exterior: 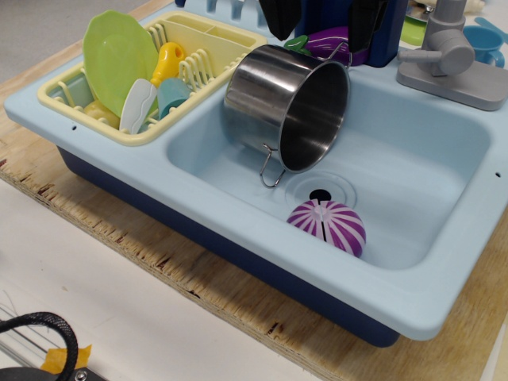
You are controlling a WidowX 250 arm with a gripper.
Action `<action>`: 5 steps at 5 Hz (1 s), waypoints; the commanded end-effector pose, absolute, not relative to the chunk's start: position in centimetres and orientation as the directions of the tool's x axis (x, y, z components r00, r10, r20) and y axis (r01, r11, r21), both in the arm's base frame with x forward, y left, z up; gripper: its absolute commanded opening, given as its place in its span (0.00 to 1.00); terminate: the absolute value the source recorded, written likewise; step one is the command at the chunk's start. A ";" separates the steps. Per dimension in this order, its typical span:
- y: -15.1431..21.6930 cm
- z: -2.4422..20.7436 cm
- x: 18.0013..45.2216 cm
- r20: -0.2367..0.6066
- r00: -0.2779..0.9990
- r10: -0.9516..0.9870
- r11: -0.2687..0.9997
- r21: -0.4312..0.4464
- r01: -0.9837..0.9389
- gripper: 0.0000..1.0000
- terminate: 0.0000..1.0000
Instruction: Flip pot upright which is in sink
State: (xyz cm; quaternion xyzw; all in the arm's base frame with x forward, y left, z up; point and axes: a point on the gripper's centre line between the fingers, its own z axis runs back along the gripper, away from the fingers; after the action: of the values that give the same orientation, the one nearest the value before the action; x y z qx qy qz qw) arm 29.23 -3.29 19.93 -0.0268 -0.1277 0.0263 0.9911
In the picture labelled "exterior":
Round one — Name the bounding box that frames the grey toy faucet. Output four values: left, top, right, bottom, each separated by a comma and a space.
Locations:
396, 1, 507, 111

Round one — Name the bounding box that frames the black braided cable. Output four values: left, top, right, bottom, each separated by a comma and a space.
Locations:
0, 311, 80, 381

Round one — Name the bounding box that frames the stainless steel pot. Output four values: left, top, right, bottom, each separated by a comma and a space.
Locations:
223, 44, 351, 173

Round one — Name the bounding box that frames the dark blue box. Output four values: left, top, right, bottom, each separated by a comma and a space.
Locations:
294, 1, 407, 67

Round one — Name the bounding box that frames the plywood board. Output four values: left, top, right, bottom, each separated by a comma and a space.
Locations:
0, 0, 508, 381

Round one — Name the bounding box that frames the green plate behind faucet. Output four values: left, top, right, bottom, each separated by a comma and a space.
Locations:
400, 16, 427, 46

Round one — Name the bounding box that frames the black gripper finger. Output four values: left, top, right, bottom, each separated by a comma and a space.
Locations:
348, 0, 388, 52
259, 0, 302, 37

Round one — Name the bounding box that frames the purple striped toy onion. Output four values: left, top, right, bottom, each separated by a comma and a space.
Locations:
287, 198, 367, 258

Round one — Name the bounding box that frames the blue plastic cup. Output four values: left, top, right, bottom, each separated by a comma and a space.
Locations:
463, 17, 507, 68

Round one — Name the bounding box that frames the light blue toy sink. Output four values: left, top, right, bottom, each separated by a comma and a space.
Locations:
3, 0, 508, 348

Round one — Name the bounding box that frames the pale yellow dish rack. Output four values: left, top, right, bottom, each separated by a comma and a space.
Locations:
37, 11, 267, 146

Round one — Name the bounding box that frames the yellow tape piece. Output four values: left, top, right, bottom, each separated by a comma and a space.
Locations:
40, 344, 92, 375

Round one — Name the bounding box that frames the yellow handled toy knife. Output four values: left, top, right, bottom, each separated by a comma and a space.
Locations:
119, 42, 186, 134

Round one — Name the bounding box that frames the teal plastic cup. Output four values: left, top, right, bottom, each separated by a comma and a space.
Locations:
157, 78, 191, 119

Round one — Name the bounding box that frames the green plastic plate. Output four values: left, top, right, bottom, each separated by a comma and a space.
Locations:
83, 10, 158, 117

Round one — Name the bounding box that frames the purple toy eggplant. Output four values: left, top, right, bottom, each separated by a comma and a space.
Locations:
284, 26, 368, 67

